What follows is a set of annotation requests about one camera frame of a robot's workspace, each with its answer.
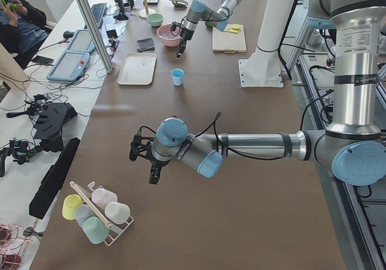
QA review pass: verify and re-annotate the white plastic cup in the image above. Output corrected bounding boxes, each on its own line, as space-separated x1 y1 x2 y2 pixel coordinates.
104 202 130 224

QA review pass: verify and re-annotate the black bracket stand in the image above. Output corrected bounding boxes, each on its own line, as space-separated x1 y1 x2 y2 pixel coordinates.
33 102 77 152

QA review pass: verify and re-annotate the steel ice scoop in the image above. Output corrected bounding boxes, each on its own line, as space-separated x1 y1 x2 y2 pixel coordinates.
167 0 188 8

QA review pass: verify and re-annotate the white wire cup rack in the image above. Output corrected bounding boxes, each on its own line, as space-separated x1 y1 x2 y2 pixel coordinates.
84 182 134 246

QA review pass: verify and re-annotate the black computer mouse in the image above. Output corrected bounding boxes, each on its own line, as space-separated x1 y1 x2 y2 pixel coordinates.
63 30 75 39

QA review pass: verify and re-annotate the grey plastic cup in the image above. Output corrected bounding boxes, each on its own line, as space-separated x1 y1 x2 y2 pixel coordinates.
75 204 94 227

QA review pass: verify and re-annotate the grey folded cloth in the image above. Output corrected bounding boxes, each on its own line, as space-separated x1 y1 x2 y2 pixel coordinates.
136 37 155 52

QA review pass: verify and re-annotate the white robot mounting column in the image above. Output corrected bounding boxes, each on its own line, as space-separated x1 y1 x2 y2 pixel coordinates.
239 0 297 87

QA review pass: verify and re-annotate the green ceramic bowl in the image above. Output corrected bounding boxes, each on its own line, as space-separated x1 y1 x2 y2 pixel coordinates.
147 13 163 27

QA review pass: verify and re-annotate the yellow plastic cup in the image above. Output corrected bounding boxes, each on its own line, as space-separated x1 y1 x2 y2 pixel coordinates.
62 193 83 221

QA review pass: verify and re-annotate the wooden cutting board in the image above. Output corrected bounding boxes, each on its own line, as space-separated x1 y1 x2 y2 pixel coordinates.
212 25 247 53

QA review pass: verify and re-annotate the light blue plastic cup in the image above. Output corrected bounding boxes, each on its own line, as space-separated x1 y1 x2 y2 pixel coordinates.
171 68 185 86

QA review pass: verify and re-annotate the wooden rack handle rod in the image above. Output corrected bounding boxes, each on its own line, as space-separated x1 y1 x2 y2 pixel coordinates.
69 181 113 228

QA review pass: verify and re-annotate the black keyboard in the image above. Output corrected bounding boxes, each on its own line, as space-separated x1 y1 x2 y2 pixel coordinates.
90 2 107 29

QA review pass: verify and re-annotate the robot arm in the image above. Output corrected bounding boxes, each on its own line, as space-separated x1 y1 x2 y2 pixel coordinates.
171 0 241 59
147 0 385 186

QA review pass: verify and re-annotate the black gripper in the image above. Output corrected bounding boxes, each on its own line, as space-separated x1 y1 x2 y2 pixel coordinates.
149 157 169 184
176 28 194 58

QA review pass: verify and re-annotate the black long bar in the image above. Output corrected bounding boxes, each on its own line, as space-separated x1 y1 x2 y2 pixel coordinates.
29 137 80 219

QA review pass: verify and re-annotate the green plastic cup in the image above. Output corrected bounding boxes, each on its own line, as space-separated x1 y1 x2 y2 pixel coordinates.
82 216 109 244

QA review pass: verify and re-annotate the aluminium frame post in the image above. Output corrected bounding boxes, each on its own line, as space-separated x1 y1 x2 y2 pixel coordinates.
76 0 113 74

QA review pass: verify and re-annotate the blue teach pendant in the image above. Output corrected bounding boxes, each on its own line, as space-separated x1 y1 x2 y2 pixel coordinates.
66 30 95 53
46 51 90 81

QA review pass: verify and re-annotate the pink plastic cup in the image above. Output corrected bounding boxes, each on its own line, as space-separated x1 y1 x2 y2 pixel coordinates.
91 188 118 211

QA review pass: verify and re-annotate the beige rabbit tray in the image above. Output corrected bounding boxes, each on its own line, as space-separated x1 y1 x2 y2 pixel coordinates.
117 53 156 86

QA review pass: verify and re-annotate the seated person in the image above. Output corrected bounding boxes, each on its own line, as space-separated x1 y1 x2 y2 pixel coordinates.
1 0 48 69

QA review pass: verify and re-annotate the wooden mug tree stand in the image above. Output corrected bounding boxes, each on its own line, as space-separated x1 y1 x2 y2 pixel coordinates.
138 0 156 19

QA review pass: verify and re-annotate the black smartphone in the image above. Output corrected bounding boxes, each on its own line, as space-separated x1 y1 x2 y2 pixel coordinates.
31 55 54 65

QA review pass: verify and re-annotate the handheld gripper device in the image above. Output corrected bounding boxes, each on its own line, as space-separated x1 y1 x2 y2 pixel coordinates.
1 139 41 177
5 94 52 118

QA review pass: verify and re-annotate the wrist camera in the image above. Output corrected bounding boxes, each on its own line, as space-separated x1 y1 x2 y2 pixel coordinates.
128 134 154 162
170 21 181 36

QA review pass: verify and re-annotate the pink bowl of ice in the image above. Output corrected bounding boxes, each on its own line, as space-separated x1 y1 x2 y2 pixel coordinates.
157 24 180 47

